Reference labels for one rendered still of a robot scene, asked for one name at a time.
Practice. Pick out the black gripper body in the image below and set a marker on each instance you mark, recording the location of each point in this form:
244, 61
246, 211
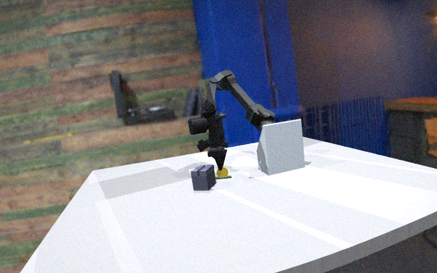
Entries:
218, 141

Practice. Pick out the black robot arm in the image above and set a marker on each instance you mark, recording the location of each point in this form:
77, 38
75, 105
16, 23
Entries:
256, 114

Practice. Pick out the gold coin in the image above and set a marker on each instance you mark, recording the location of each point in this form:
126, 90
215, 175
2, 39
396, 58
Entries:
223, 173

